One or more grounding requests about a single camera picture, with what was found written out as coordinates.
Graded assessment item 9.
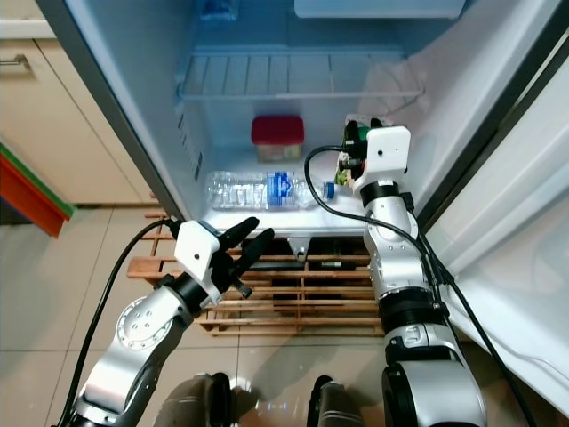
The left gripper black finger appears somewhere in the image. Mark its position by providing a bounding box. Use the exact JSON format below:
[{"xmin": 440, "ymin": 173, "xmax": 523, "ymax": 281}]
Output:
[
  {"xmin": 220, "ymin": 216, "xmax": 260, "ymax": 254},
  {"xmin": 234, "ymin": 229, "xmax": 276, "ymax": 277}
]

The white carton green cap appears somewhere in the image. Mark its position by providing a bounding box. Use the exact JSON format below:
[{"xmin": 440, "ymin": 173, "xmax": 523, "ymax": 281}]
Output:
[{"xmin": 330, "ymin": 117, "xmax": 375, "ymax": 190}]

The clear fridge drawer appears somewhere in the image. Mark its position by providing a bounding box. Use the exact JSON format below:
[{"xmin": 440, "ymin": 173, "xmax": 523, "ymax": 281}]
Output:
[{"xmin": 293, "ymin": 0, "xmax": 469, "ymax": 21}]

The clear water bottle blue label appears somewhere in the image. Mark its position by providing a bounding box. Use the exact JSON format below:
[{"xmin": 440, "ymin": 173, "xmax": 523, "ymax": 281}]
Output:
[{"xmin": 204, "ymin": 168, "xmax": 338, "ymax": 212}]

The wooden pallet rack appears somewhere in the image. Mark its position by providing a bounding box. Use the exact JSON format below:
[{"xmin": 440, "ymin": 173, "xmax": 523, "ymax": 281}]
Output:
[{"xmin": 126, "ymin": 208, "xmax": 393, "ymax": 338}]

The robot left leg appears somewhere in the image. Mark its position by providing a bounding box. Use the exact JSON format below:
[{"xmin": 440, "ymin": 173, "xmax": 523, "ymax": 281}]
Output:
[{"xmin": 171, "ymin": 373, "xmax": 231, "ymax": 427}]

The robot leg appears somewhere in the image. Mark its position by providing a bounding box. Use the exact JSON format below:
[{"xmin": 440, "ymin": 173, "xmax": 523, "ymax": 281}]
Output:
[
  {"xmin": 171, "ymin": 373, "xmax": 231, "ymax": 427},
  {"xmin": 306, "ymin": 375, "xmax": 366, "ymax": 427}
]

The robot right leg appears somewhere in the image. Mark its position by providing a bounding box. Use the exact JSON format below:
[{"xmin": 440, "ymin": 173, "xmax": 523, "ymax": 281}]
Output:
[{"xmin": 306, "ymin": 375, "xmax": 366, "ymax": 427}]

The orange flat board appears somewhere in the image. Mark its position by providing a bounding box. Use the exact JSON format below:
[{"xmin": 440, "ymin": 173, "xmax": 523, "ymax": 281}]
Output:
[{"xmin": 0, "ymin": 152, "xmax": 69, "ymax": 240}]

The beige kitchen cabinet white counter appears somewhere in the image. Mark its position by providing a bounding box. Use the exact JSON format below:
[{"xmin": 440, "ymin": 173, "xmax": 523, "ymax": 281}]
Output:
[{"xmin": 0, "ymin": 0, "xmax": 154, "ymax": 208}]

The green flat board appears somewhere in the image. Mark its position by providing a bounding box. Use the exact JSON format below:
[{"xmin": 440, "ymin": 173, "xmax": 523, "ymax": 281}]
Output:
[{"xmin": 0, "ymin": 141, "xmax": 76, "ymax": 222}]

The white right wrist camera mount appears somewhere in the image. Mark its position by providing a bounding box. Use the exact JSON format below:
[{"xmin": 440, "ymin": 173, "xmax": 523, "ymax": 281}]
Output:
[{"xmin": 353, "ymin": 125, "xmax": 413, "ymax": 199}]

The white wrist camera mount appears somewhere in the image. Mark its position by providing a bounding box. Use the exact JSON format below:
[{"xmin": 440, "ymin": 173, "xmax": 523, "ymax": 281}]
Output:
[
  {"xmin": 172, "ymin": 217, "xmax": 224, "ymax": 288},
  {"xmin": 353, "ymin": 125, "xmax": 413, "ymax": 199}
]

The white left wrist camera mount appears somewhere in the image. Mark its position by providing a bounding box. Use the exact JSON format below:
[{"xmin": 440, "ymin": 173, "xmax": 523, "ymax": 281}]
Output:
[{"xmin": 172, "ymin": 217, "xmax": 224, "ymax": 288}]

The fridge wire shelf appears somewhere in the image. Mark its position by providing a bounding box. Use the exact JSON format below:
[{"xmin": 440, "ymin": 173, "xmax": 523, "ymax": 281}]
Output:
[{"xmin": 175, "ymin": 51, "xmax": 427, "ymax": 101}]

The metal cabinet door handle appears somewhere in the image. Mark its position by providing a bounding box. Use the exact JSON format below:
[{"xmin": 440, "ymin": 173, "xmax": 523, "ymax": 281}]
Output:
[{"xmin": 0, "ymin": 54, "xmax": 28, "ymax": 75}]

